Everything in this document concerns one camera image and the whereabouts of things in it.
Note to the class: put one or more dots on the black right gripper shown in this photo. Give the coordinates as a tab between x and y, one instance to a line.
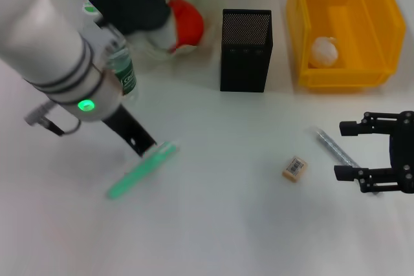
404	153

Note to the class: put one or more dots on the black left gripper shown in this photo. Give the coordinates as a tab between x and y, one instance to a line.
126	124

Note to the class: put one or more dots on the green utility knife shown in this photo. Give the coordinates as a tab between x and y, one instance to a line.
142	172

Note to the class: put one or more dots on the grey marker pen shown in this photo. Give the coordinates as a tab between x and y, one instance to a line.
336	150

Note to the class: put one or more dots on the beige eraser with barcode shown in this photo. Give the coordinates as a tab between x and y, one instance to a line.
295	169

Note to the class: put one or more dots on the clear water bottle green label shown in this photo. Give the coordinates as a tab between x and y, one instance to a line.
126	69

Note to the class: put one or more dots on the white paper ball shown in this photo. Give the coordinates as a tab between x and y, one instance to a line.
324	52

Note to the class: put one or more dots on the red-orange knitted fruit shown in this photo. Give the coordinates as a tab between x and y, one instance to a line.
191	27

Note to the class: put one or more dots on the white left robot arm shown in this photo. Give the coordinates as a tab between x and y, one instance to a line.
48	46

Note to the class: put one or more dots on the black mesh pen holder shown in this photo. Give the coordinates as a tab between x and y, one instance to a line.
244	62

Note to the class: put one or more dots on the translucent green fruit bowl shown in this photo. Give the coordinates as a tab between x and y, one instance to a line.
207	7

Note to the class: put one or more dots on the yellow plastic storage bin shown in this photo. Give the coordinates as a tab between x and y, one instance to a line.
355	14

